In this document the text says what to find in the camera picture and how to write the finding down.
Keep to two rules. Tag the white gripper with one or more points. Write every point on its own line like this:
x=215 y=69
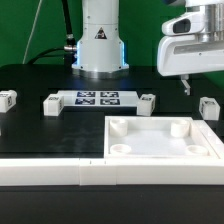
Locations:
x=181 y=52

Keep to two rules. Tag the white front fence wall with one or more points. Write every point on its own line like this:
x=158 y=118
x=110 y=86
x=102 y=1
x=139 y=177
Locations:
x=63 y=171

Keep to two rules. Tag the white fiducial marker sheet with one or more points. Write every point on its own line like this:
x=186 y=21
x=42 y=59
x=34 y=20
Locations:
x=80 y=98

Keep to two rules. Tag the white square table top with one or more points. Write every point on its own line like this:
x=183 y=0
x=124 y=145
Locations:
x=155 y=137

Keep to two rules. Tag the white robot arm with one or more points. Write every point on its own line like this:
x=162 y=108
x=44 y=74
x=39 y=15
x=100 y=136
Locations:
x=100 y=51

